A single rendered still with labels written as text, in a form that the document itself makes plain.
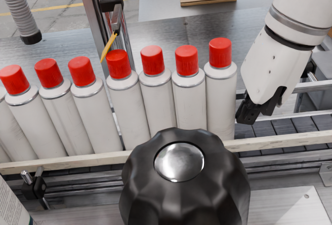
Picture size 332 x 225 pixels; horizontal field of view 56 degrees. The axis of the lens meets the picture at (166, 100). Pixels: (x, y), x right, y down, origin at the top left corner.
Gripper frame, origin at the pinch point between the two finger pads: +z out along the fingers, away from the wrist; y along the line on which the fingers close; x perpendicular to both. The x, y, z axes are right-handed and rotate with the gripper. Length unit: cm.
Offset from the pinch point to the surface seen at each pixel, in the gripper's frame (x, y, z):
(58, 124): -31.1, 2.1, 7.2
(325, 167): 15.3, 5.8, 4.8
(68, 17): -79, -274, 129
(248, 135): 2.7, -0.6, 5.8
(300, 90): 9.0, -3.2, -4.5
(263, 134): 5.3, -0.5, 4.9
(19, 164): -37.0, 3.9, 16.4
